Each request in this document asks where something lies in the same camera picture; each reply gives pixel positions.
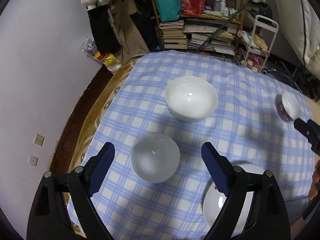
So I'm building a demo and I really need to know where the large white bowl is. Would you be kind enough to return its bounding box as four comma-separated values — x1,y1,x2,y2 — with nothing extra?
165,76,218,122

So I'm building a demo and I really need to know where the lower wall socket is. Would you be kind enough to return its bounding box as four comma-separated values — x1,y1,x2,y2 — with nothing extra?
28,155,38,166

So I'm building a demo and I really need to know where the beige blanket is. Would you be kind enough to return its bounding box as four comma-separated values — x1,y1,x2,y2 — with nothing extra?
306,98,320,125

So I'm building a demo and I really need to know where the blue checked tablecloth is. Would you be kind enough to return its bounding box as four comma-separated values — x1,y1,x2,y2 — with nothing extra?
84,51,315,239

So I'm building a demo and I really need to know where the cherry plate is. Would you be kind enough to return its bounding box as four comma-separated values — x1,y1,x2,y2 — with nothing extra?
202,161,264,236

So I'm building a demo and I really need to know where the wall socket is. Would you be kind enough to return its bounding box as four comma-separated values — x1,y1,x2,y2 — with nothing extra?
34,134,44,146
28,155,38,166

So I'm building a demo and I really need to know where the white metal trolley cart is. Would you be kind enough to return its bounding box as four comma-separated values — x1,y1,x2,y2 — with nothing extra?
241,11,279,72

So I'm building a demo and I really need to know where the stack of books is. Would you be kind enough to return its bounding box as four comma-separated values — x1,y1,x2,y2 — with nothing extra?
159,21,188,49

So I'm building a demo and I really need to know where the upper wall socket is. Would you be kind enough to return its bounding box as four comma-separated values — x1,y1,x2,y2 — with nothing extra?
34,134,44,146

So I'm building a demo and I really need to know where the white bowl red outside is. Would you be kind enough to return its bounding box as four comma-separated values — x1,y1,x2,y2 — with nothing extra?
131,133,180,183

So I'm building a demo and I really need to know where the white padded duvet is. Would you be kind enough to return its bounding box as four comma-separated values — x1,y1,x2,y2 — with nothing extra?
275,0,319,78

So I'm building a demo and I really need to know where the wooden bookshelf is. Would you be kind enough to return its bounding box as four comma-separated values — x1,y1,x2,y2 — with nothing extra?
147,0,247,58

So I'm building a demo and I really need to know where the small red patterned bowl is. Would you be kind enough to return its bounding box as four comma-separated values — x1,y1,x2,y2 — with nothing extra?
275,92,302,122

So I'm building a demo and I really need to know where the teal bag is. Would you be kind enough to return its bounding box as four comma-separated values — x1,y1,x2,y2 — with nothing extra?
155,0,181,22

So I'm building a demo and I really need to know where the person right hand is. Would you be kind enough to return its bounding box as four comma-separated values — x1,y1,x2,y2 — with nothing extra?
308,160,320,201

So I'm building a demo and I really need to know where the yellow plastic bag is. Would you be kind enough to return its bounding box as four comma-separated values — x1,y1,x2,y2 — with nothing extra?
94,52,122,73

